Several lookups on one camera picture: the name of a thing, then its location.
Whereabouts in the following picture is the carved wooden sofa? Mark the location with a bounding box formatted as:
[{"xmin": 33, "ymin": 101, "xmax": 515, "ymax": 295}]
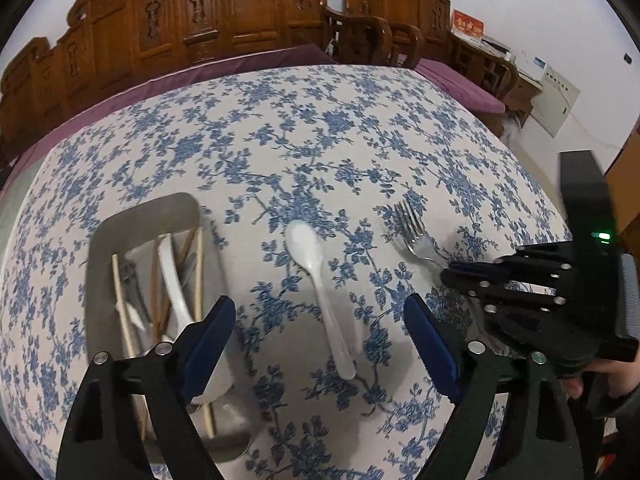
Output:
[{"xmin": 0, "ymin": 0, "xmax": 394, "ymax": 166}]

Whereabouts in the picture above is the white ceramic spoon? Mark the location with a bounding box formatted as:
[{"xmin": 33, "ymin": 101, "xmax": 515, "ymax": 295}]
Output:
[{"xmin": 156, "ymin": 234, "xmax": 235, "ymax": 407}]

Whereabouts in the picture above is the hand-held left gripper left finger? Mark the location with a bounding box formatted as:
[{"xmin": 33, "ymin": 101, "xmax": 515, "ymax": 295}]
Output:
[{"xmin": 55, "ymin": 296, "xmax": 237, "ymax": 480}]

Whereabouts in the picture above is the purple armchair cushion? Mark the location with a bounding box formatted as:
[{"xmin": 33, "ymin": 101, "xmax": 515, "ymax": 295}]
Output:
[{"xmin": 397, "ymin": 57, "xmax": 507, "ymax": 115}]

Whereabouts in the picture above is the white electrical cabinet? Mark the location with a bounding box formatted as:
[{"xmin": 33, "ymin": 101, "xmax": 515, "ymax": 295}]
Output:
[{"xmin": 529, "ymin": 62, "xmax": 582, "ymax": 138}]

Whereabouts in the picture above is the wooden side table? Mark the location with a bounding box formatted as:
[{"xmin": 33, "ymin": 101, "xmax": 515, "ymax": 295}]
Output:
[{"xmin": 447, "ymin": 30, "xmax": 543, "ymax": 128}]

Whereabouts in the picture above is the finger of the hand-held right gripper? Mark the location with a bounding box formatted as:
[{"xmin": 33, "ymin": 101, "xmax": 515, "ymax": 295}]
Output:
[
  {"xmin": 440, "ymin": 261, "xmax": 577, "ymax": 322},
  {"xmin": 492, "ymin": 242, "xmax": 578, "ymax": 283}
]

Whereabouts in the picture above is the stack of papers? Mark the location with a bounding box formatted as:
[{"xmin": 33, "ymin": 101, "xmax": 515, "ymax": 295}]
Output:
[{"xmin": 481, "ymin": 36, "xmax": 513, "ymax": 57}]

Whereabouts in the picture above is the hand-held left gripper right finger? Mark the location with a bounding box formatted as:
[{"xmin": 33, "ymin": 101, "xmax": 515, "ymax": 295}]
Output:
[{"xmin": 403, "ymin": 294, "xmax": 586, "ymax": 480}]

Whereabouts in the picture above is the metal tray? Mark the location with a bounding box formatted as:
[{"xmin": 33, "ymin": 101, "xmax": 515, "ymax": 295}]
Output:
[{"xmin": 85, "ymin": 192, "xmax": 252, "ymax": 465}]

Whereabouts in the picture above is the person's right hand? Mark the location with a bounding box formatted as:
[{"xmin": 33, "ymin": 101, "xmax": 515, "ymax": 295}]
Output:
[{"xmin": 557, "ymin": 357, "xmax": 640, "ymax": 401}]

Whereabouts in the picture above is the brown wooden board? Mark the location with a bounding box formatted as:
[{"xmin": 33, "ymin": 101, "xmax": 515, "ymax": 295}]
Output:
[{"xmin": 602, "ymin": 120, "xmax": 640, "ymax": 196}]

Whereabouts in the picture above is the red desk calendar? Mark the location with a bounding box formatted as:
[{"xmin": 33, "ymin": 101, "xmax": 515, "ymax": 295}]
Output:
[{"xmin": 451, "ymin": 9, "xmax": 486, "ymax": 45}]

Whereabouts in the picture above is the carved wooden armchair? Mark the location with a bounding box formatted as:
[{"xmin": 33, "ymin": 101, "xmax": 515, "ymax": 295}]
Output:
[{"xmin": 343, "ymin": 0, "xmax": 451, "ymax": 70}]

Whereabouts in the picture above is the white device box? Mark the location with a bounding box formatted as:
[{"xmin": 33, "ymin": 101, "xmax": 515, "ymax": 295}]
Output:
[{"xmin": 515, "ymin": 50, "xmax": 551, "ymax": 83}]

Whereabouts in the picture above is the person's right forearm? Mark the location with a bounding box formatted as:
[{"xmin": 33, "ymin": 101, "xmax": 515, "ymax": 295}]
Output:
[{"xmin": 582, "ymin": 372, "xmax": 640, "ymax": 418}]

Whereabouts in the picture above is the blue floral tablecloth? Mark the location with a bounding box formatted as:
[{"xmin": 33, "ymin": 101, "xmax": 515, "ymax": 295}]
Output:
[{"xmin": 0, "ymin": 64, "xmax": 573, "ymax": 480}]

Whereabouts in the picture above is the white plastic spoon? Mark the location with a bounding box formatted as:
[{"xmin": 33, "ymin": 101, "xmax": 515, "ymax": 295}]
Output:
[{"xmin": 284, "ymin": 222, "xmax": 357, "ymax": 381}]

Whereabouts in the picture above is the metal fork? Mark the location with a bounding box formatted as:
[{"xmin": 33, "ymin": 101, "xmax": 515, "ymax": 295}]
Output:
[{"xmin": 385, "ymin": 199, "xmax": 451, "ymax": 270}]

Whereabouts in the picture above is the purple sofa cushion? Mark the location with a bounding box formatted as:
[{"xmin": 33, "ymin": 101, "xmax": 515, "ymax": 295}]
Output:
[{"xmin": 0, "ymin": 43, "xmax": 341, "ymax": 191}]

